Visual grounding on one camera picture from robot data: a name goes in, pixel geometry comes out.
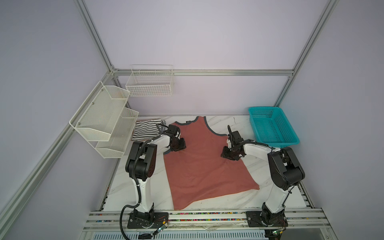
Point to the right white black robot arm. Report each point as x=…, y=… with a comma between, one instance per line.
x=285, y=170

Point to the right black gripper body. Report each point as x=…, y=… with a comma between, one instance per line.
x=230, y=153

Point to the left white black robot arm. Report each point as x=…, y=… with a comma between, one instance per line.
x=141, y=165

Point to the teal plastic basket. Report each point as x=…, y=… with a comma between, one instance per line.
x=271, y=126

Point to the aluminium enclosure frame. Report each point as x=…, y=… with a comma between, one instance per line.
x=22, y=197

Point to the black white striped tank top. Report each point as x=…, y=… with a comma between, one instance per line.
x=147, y=129

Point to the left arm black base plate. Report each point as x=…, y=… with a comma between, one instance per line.
x=147, y=221

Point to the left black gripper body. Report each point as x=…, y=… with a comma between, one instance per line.
x=178, y=145

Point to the dusty red tank top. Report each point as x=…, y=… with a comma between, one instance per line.
x=199, y=172

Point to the aluminium mounting rail frame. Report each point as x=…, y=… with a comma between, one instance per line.
x=309, y=223

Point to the white wire wall basket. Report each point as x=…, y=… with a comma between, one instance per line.
x=151, y=81

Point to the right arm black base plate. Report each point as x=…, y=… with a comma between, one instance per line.
x=266, y=219

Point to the lower white mesh shelf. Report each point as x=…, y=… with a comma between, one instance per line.
x=121, y=136

